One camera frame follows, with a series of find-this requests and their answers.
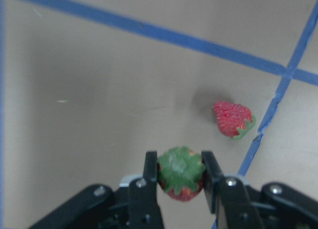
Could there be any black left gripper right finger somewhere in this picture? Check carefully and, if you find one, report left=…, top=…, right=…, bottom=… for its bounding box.
left=201, top=151, right=263, bottom=229

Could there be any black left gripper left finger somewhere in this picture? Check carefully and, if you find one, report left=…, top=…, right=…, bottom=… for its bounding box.
left=128, top=151, right=164, bottom=229

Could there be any red strawberry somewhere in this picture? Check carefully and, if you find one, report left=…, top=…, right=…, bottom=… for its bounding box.
left=212, top=101, right=256, bottom=140
left=157, top=146, right=206, bottom=202

